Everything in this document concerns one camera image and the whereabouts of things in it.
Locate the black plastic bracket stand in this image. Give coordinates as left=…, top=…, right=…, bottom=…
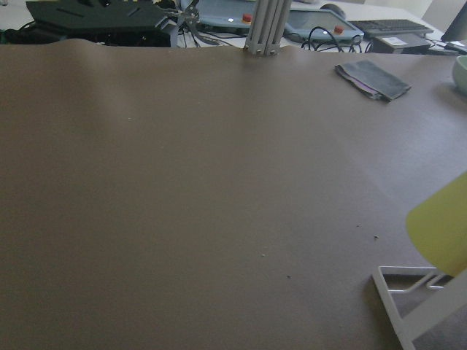
left=26, top=1, right=178, bottom=47

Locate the purple cloth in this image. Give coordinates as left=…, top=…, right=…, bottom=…
left=344, top=75, right=380, bottom=100

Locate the yellow plastic cup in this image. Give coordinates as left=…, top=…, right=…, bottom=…
left=406, top=174, right=466, bottom=277

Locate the aluminium frame post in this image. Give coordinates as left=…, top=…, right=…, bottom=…
left=244, top=0, right=292, bottom=56

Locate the grey folded cloth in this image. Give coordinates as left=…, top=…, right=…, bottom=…
left=334, top=60, right=412, bottom=102

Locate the blue teach pendant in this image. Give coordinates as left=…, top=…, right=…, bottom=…
left=199, top=3, right=254, bottom=34
left=284, top=9, right=364, bottom=42

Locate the white wire cup holder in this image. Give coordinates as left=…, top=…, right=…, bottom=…
left=372, top=266, right=466, bottom=349

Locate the green ceramic bowl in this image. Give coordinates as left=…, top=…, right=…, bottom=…
left=452, top=55, right=467, bottom=95

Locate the black keyboard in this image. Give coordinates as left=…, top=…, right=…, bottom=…
left=350, top=19, right=433, bottom=37

